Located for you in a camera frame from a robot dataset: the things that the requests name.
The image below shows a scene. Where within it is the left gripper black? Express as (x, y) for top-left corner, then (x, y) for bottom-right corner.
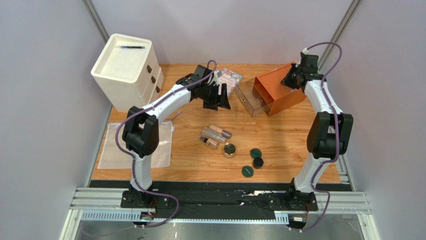
(200, 83), (231, 112)

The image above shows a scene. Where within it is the peach foundation bottle grey cap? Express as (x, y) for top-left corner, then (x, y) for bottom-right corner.
(209, 124), (232, 139)

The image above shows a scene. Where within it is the clear glitter bottle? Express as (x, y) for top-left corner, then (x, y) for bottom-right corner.
(201, 127), (227, 144)

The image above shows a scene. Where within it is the clear acrylic drawer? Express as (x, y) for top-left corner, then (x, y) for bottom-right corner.
(235, 78), (272, 117)

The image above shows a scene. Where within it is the small peach bottle black cap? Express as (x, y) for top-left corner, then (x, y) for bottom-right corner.
(199, 136), (219, 150)

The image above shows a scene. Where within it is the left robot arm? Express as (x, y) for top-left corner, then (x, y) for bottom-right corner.
(120, 65), (231, 204)

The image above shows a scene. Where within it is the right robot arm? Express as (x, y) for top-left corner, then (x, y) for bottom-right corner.
(281, 48), (354, 205)

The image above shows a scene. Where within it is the floral notebook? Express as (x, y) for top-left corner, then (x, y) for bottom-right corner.
(214, 68), (243, 97)

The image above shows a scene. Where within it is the orange drawer box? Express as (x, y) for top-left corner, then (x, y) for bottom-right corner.
(252, 62), (307, 117)

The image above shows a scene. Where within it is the gold lid cream jar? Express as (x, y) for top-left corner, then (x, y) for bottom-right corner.
(222, 143), (237, 158)

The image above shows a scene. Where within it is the green round compact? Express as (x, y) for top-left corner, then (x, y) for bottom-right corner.
(249, 148), (262, 159)
(241, 165), (254, 178)

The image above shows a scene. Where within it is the small black jar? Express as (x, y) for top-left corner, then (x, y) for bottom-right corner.
(252, 157), (264, 169)

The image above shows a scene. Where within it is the black pen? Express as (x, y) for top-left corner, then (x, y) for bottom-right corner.
(119, 45), (145, 50)

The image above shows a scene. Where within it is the white drawer cabinet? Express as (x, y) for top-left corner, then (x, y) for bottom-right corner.
(91, 33), (164, 113)

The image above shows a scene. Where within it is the clear mesh zipper pouch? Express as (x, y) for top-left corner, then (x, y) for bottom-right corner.
(97, 121), (175, 170)

